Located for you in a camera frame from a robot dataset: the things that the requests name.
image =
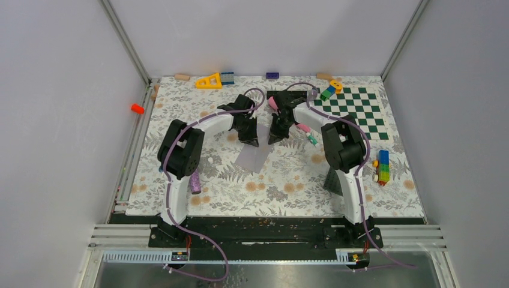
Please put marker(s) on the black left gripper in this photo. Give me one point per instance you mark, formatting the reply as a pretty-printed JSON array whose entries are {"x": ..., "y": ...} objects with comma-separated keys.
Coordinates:
[{"x": 251, "y": 138}]

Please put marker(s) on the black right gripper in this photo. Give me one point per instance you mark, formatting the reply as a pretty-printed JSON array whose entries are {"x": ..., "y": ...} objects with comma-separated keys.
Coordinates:
[{"x": 276, "y": 135}]

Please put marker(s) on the green white glue stick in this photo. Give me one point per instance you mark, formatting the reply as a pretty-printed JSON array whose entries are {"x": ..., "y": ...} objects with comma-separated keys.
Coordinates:
[{"x": 312, "y": 140}]

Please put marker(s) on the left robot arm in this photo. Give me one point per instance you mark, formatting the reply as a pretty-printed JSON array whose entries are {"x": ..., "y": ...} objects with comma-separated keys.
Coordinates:
[{"x": 181, "y": 148}]

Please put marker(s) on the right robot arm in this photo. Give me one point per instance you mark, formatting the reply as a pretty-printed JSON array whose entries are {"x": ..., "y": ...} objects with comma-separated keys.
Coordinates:
[{"x": 345, "y": 145}]

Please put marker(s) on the floral patterned table mat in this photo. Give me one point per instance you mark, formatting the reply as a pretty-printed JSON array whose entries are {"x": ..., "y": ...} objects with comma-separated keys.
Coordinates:
[{"x": 291, "y": 181}]

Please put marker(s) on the pink microphone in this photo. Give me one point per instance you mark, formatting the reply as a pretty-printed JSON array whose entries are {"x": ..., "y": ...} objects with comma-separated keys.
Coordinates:
[{"x": 304, "y": 127}]

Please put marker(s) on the purple flat toy brick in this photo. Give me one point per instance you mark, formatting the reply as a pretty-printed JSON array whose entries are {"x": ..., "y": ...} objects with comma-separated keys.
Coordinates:
[{"x": 272, "y": 75}]

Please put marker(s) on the grey and blue brick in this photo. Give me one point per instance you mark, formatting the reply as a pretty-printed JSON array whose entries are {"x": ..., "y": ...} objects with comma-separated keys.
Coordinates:
[{"x": 227, "y": 78}]

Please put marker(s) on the green blue toy brick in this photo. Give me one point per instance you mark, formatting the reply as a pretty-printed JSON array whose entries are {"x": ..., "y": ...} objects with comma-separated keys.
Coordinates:
[{"x": 327, "y": 93}]

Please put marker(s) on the yellow triangle shape toy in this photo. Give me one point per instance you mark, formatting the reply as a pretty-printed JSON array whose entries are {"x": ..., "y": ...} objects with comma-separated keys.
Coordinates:
[{"x": 209, "y": 82}]

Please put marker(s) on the purple glitter microphone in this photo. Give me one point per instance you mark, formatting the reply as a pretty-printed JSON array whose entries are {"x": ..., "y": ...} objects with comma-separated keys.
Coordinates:
[{"x": 194, "y": 183}]

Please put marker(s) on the dark grey studded baseplate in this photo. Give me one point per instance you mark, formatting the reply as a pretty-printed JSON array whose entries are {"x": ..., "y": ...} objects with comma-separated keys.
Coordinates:
[{"x": 332, "y": 183}]

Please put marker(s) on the wooden block back right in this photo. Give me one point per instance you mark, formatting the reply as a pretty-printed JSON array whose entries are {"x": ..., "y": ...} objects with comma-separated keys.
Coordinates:
[{"x": 324, "y": 76}]

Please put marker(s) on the light wooden block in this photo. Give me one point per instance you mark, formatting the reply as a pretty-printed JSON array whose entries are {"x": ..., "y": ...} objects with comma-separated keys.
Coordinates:
[{"x": 182, "y": 77}]

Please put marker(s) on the green white chessboard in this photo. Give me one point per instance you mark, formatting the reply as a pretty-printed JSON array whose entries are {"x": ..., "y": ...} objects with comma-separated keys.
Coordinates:
[{"x": 364, "y": 104}]

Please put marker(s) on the multicolour brick stack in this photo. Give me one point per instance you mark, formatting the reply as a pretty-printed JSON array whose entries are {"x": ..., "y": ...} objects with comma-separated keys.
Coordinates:
[{"x": 382, "y": 165}]

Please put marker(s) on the red plastic cylinder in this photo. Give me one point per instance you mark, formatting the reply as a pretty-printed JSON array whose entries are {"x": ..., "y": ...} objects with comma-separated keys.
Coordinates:
[{"x": 137, "y": 109}]

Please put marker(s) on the orange yellow ring toy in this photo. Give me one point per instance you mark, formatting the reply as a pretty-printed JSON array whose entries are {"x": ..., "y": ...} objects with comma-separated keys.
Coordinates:
[{"x": 335, "y": 86}]

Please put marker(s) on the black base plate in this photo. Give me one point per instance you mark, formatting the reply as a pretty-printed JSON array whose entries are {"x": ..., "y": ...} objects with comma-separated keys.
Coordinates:
[{"x": 257, "y": 238}]

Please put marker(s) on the wooden block by rail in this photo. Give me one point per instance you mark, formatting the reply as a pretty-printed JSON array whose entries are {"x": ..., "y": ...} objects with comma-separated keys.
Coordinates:
[{"x": 155, "y": 92}]

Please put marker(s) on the white perforated cable tray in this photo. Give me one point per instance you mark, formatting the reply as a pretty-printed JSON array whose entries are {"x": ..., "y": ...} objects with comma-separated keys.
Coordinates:
[{"x": 181, "y": 257}]

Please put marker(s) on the aluminium side rail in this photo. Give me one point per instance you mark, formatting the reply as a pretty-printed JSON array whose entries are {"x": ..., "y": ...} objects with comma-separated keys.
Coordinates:
[{"x": 132, "y": 155}]

